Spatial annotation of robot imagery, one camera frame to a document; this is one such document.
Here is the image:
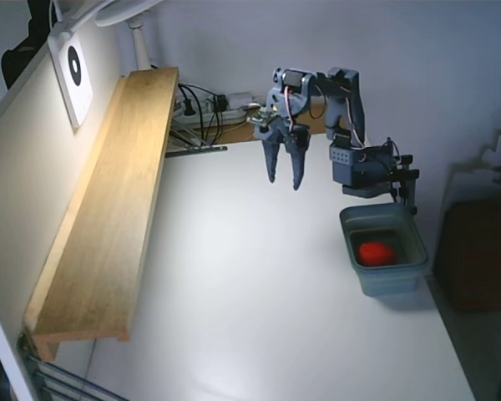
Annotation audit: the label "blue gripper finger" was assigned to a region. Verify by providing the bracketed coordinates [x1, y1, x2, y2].
[260, 135, 285, 184]
[286, 134, 311, 192]

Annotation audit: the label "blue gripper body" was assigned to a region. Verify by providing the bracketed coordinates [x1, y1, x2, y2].
[255, 84, 311, 145]

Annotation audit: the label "red ball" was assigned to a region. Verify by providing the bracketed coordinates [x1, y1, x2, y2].
[357, 241, 398, 267]

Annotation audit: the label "grey plastic container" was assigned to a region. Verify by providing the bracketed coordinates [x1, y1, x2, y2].
[339, 203, 430, 298]

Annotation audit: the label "white power adapter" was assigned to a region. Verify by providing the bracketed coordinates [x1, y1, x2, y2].
[226, 92, 254, 108]

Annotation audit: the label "white power strip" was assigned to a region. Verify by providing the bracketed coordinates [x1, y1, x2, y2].
[173, 104, 256, 127]

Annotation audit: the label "black table clamp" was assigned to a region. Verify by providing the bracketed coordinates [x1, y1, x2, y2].
[388, 153, 421, 216]

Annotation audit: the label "white desk lamp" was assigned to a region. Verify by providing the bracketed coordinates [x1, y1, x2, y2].
[94, 0, 164, 70]

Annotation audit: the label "long wooden shelf board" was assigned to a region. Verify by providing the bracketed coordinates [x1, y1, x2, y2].
[23, 66, 181, 363]

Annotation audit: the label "dark brown board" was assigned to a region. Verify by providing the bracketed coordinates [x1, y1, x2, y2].
[439, 199, 501, 311]

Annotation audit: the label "white partition board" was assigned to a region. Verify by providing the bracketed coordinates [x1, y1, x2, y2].
[0, 24, 130, 401]

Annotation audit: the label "black bag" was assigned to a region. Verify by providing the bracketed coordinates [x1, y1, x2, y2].
[0, 0, 64, 89]

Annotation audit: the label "small wrist camera board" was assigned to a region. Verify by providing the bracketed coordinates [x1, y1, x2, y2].
[250, 109, 276, 127]

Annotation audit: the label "aluminium rail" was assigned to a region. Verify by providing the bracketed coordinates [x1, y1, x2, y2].
[164, 128, 230, 159]

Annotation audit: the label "black power cable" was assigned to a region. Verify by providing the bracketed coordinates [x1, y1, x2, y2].
[178, 83, 227, 147]

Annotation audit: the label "white panel with black ring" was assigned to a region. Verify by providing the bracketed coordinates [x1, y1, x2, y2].
[47, 31, 95, 129]

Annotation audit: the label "aluminium frame rails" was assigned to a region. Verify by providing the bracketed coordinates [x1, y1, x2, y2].
[23, 353, 129, 401]

